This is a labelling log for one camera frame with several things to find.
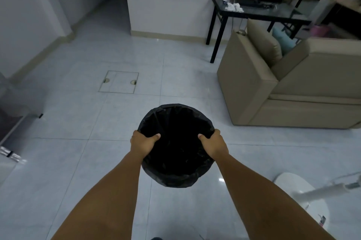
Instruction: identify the person's right hand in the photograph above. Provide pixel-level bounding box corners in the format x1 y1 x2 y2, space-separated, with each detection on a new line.
198 129 229 161

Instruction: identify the person's left hand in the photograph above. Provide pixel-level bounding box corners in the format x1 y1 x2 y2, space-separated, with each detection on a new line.
130 130 161 161

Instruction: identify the black lined trash bin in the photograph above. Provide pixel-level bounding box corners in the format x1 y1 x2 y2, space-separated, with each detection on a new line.
137 103 215 189

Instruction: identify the person's right forearm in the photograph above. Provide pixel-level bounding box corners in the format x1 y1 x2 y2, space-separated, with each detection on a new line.
215 152 336 240

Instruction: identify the person's left forearm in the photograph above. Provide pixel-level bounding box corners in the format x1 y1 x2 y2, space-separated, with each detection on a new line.
50 151 143 240

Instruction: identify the grey tiled floor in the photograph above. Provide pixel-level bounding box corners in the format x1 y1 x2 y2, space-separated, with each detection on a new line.
0 0 361 240

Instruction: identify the white fan base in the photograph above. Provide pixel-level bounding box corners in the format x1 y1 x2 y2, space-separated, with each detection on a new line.
273 172 331 235

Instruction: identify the beige cushion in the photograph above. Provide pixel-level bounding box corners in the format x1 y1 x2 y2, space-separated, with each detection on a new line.
247 19 282 67

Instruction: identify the beige sofa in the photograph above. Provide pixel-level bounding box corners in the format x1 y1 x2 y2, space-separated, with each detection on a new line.
216 18 361 130

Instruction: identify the white fan pole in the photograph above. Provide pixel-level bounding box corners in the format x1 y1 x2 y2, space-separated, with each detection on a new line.
299 174 361 201

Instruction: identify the light blue cushion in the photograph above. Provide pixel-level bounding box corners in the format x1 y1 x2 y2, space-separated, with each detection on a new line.
272 27 297 56

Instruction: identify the crumpled white tissue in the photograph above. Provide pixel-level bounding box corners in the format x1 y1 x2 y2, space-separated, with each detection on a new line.
224 1 244 13

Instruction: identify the black table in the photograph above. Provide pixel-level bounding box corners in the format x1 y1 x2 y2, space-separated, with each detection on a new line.
206 0 312 64

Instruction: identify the pink object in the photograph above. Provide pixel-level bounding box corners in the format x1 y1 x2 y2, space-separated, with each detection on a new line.
310 24 331 40

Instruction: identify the light wooden desk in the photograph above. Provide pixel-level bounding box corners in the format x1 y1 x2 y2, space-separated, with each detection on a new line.
324 0 361 14

